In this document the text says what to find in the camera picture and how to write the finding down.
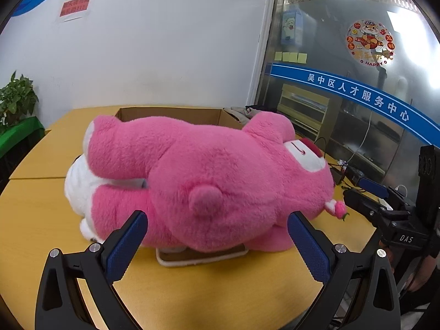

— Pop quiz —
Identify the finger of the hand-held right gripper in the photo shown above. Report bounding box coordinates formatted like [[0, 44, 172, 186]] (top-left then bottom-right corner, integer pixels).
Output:
[[344, 190, 409, 227], [357, 178, 415, 210]]

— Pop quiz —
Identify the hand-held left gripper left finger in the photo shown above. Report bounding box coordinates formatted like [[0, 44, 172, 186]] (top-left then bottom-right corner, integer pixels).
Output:
[[34, 210, 149, 330]]

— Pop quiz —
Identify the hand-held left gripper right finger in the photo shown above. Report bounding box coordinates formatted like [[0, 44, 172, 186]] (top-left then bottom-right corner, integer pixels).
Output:
[[287, 211, 402, 330]]

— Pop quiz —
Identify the pink plush bear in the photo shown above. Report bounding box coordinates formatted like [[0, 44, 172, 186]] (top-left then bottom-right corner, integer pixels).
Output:
[[82, 112, 348, 252]]

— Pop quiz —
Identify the cardboard box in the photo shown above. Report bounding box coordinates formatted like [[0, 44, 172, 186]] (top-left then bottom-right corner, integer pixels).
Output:
[[114, 107, 245, 132]]

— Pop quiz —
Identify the person's right hand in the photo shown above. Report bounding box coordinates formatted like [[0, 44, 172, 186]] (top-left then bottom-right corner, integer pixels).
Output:
[[407, 256, 440, 293]]

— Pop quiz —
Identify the blue window banner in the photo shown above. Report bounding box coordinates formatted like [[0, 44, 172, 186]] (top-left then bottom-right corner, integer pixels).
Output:
[[270, 62, 440, 145]]

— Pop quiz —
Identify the yellow shelf behind glass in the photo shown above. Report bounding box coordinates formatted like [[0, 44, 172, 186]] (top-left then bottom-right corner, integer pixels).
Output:
[[277, 84, 331, 135]]

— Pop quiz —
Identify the round festive window sticker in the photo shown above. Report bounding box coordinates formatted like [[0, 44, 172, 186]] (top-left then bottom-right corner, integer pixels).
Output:
[[345, 19, 396, 67]]

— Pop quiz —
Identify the grey cloth bag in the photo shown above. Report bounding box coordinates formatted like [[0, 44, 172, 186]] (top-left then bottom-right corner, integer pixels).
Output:
[[223, 106, 266, 125]]

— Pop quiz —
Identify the blue carton window poster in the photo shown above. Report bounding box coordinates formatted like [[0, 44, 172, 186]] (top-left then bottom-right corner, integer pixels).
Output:
[[280, 10, 305, 46]]

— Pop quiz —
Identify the large green potted plant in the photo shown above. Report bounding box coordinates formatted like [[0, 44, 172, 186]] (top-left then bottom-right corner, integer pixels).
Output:
[[0, 70, 39, 134]]

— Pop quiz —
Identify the white cable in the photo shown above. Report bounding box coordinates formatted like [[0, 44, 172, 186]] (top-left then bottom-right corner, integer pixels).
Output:
[[339, 110, 372, 166]]

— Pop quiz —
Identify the black cable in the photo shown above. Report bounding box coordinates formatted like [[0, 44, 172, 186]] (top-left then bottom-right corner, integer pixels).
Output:
[[313, 137, 331, 157]]

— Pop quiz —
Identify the red wall notice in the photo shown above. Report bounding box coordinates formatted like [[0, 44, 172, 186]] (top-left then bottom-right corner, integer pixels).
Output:
[[55, 0, 93, 24]]

